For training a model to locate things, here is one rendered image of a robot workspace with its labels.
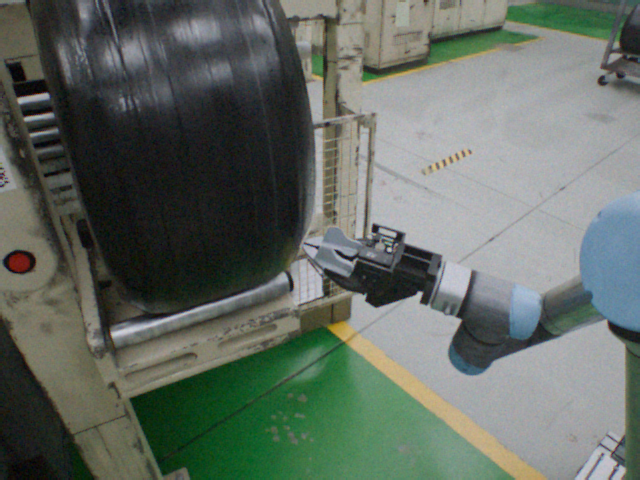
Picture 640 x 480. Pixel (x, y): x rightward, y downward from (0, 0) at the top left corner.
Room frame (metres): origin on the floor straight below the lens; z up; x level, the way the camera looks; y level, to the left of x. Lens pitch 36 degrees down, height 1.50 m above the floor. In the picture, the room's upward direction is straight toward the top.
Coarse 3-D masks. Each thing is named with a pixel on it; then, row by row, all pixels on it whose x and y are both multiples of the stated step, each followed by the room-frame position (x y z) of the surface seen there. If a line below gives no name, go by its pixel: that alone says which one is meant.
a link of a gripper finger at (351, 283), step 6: (324, 270) 0.57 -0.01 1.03; (330, 270) 0.56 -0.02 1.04; (330, 276) 0.56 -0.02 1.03; (336, 276) 0.56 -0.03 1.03; (342, 276) 0.55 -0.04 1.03; (354, 276) 0.55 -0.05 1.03; (336, 282) 0.55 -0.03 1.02; (342, 282) 0.55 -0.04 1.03; (348, 282) 0.55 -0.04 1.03; (354, 282) 0.55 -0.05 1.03; (342, 288) 0.55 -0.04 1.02; (348, 288) 0.54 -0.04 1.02; (354, 288) 0.54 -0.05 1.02; (360, 288) 0.54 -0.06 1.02
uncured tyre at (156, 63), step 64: (64, 0) 0.56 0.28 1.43; (128, 0) 0.57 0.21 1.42; (192, 0) 0.59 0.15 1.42; (256, 0) 0.63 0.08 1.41; (64, 64) 0.51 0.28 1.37; (128, 64) 0.51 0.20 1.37; (192, 64) 0.54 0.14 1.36; (256, 64) 0.56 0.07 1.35; (64, 128) 0.48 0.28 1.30; (128, 128) 0.47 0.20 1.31; (192, 128) 0.50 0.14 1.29; (256, 128) 0.53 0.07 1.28; (128, 192) 0.45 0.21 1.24; (192, 192) 0.48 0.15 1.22; (256, 192) 0.51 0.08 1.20; (128, 256) 0.45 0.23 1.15; (192, 256) 0.48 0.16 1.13; (256, 256) 0.53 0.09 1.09
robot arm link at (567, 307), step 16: (560, 288) 0.52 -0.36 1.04; (576, 288) 0.48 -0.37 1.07; (544, 304) 0.52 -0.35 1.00; (560, 304) 0.50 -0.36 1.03; (576, 304) 0.47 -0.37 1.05; (592, 304) 0.45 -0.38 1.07; (544, 320) 0.51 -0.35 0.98; (560, 320) 0.49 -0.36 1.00; (576, 320) 0.47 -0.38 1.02; (592, 320) 0.46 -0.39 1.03; (544, 336) 0.51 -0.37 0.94; (560, 336) 0.53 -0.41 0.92
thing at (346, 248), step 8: (328, 232) 0.60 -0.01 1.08; (336, 232) 0.60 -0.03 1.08; (312, 240) 0.62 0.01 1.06; (320, 240) 0.62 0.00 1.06; (328, 240) 0.61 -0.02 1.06; (336, 240) 0.60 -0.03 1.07; (344, 240) 0.60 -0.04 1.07; (352, 240) 0.59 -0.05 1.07; (336, 248) 0.60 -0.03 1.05; (344, 248) 0.60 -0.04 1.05; (352, 248) 0.60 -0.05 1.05; (360, 248) 0.59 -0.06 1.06; (344, 256) 0.59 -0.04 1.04; (352, 256) 0.59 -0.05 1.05
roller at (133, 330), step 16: (288, 272) 0.70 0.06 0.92; (256, 288) 0.66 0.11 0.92; (272, 288) 0.67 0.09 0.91; (288, 288) 0.68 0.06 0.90; (208, 304) 0.62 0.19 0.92; (224, 304) 0.62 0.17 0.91; (240, 304) 0.63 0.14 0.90; (128, 320) 0.57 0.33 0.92; (144, 320) 0.57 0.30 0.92; (160, 320) 0.57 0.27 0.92; (176, 320) 0.58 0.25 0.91; (192, 320) 0.59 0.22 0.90; (112, 336) 0.54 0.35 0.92; (128, 336) 0.54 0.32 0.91; (144, 336) 0.55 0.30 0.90
